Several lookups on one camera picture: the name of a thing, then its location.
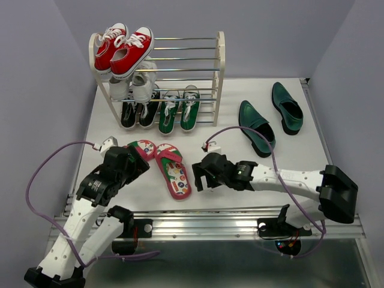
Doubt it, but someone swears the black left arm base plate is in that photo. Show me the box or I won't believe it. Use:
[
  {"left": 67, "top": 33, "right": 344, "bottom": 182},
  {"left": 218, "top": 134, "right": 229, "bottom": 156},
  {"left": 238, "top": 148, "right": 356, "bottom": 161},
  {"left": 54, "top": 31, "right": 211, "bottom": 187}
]
[{"left": 119, "top": 218, "right": 153, "bottom": 239}]

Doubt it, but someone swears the black sneaker left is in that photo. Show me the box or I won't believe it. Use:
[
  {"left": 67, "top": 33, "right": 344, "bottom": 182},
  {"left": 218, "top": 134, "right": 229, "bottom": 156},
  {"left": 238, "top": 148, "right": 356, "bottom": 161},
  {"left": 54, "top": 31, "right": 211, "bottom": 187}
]
[{"left": 121, "top": 102, "right": 137, "bottom": 130}]

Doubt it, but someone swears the pink slide sandal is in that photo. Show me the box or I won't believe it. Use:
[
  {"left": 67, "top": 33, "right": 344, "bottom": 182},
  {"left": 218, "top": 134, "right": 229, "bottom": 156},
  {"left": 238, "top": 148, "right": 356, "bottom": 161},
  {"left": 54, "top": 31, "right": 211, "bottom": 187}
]
[
  {"left": 155, "top": 143, "right": 191, "bottom": 200},
  {"left": 126, "top": 140, "right": 156, "bottom": 162}
]

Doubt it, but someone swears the green canvas sneaker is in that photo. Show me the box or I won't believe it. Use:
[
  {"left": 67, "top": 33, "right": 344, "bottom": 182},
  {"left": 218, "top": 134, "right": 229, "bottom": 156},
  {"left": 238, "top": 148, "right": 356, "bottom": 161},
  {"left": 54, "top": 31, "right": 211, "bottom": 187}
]
[
  {"left": 158, "top": 91, "right": 180, "bottom": 135},
  {"left": 180, "top": 85, "right": 200, "bottom": 132}
]

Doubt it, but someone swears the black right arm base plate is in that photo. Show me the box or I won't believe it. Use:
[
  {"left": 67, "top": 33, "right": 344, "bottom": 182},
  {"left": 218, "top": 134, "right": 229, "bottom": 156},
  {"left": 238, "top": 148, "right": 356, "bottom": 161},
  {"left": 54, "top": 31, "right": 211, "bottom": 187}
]
[{"left": 257, "top": 204, "right": 312, "bottom": 239}]

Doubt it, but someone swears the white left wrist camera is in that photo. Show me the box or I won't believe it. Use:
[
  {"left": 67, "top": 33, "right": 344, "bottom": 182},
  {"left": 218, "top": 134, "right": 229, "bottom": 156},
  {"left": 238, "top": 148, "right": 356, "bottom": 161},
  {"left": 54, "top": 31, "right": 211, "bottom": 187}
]
[{"left": 98, "top": 136, "right": 118, "bottom": 158}]

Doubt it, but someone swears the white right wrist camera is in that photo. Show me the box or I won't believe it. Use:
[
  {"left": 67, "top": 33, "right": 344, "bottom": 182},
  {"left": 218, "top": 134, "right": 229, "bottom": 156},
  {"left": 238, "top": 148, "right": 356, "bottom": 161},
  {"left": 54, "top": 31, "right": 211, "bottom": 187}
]
[{"left": 202, "top": 141, "right": 221, "bottom": 154}]

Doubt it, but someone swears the dark green loafer near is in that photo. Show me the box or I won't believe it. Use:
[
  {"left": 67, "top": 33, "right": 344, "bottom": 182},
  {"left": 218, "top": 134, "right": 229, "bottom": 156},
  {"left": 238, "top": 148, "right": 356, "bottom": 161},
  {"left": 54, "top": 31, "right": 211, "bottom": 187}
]
[{"left": 238, "top": 100, "right": 276, "bottom": 158}]

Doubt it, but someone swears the black sneaker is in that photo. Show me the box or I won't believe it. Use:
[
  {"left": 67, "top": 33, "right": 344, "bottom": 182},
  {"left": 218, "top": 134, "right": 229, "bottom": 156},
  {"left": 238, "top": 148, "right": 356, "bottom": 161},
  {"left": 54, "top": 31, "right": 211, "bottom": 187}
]
[
  {"left": 121, "top": 102, "right": 137, "bottom": 130},
  {"left": 136, "top": 90, "right": 161, "bottom": 128}
]

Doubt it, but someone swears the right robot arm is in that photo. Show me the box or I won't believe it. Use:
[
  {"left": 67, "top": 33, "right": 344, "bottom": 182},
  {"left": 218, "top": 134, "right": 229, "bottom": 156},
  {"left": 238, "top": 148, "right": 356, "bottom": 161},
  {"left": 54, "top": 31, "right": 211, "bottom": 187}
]
[{"left": 192, "top": 152, "right": 358, "bottom": 238}]

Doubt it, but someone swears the dark green loafer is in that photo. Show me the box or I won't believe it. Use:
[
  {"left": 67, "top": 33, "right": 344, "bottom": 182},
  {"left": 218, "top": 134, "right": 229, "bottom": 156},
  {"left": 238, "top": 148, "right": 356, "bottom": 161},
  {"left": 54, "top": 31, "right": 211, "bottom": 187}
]
[
  {"left": 271, "top": 82, "right": 304, "bottom": 136},
  {"left": 238, "top": 100, "right": 276, "bottom": 158}
]

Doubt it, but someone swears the dark green loafer far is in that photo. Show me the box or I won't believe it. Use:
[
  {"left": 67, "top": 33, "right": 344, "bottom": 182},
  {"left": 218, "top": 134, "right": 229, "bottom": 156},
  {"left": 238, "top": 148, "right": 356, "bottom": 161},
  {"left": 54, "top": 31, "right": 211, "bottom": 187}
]
[{"left": 271, "top": 82, "right": 304, "bottom": 136}]

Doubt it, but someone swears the red sneaker right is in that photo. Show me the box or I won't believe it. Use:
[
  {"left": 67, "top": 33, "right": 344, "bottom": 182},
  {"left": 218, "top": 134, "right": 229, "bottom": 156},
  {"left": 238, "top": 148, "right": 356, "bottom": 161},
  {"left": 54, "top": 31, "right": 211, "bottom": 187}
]
[{"left": 110, "top": 26, "right": 154, "bottom": 80}]

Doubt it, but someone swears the black sneaker right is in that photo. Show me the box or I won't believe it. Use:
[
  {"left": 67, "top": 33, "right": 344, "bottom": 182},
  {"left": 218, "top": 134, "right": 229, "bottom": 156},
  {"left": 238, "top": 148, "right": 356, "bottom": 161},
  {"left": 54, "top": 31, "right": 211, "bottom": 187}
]
[{"left": 136, "top": 90, "right": 161, "bottom": 128}]

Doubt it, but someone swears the white sneaker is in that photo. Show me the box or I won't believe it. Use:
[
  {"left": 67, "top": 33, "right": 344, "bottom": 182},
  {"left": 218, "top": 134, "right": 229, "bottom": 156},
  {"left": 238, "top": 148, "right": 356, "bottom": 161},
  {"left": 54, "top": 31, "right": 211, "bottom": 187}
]
[
  {"left": 132, "top": 61, "right": 157, "bottom": 104},
  {"left": 109, "top": 77, "right": 130, "bottom": 101}
]

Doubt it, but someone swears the aluminium table edge rail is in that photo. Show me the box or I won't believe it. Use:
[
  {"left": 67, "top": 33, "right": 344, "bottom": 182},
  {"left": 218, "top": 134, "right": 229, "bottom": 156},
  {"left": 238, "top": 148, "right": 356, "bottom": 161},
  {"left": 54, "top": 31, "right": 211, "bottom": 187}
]
[{"left": 134, "top": 207, "right": 365, "bottom": 242}]

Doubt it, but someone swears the red sneaker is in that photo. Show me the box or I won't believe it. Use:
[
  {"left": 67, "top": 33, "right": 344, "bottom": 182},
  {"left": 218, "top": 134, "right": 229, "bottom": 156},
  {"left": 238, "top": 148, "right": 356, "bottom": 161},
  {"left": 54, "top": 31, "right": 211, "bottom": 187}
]
[
  {"left": 94, "top": 23, "right": 128, "bottom": 74},
  {"left": 110, "top": 26, "right": 154, "bottom": 80}
]

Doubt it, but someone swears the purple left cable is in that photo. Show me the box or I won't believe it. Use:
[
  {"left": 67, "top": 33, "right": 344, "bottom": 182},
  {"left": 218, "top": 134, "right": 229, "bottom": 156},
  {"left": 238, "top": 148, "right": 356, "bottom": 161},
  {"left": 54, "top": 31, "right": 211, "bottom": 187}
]
[{"left": 25, "top": 140, "right": 161, "bottom": 268}]

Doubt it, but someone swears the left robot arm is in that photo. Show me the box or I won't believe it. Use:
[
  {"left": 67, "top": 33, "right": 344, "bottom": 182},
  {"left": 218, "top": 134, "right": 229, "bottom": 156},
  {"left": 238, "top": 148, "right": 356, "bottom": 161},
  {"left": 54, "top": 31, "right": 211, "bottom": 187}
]
[{"left": 24, "top": 143, "right": 152, "bottom": 287}]

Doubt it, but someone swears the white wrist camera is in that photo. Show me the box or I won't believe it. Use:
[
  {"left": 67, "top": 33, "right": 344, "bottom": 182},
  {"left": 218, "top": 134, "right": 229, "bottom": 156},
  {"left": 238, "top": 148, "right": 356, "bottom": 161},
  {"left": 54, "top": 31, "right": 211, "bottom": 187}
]
[
  {"left": 98, "top": 136, "right": 118, "bottom": 158},
  {"left": 202, "top": 141, "right": 221, "bottom": 154}
]

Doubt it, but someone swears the white sneaker left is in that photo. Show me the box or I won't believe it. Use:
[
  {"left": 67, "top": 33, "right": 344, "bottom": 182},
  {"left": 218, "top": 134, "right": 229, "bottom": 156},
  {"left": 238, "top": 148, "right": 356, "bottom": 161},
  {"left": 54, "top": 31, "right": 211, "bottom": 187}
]
[{"left": 109, "top": 77, "right": 130, "bottom": 101}]

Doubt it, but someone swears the white sneaker right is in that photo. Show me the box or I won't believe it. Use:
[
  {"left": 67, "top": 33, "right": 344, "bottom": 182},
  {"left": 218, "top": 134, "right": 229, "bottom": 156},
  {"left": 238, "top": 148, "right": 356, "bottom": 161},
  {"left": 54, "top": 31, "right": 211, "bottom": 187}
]
[{"left": 132, "top": 61, "right": 157, "bottom": 104}]

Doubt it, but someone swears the red sneaker left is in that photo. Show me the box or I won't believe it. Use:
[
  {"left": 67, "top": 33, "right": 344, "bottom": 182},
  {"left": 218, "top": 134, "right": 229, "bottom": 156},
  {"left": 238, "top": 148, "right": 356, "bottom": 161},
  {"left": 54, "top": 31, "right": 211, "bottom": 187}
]
[{"left": 94, "top": 23, "right": 128, "bottom": 74}]

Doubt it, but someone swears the cream shoe rack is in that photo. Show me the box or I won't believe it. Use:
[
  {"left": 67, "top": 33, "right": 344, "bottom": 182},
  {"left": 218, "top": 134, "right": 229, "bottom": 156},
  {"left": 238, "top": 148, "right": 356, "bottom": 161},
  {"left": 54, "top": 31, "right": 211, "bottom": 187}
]
[{"left": 89, "top": 32, "right": 225, "bottom": 130}]

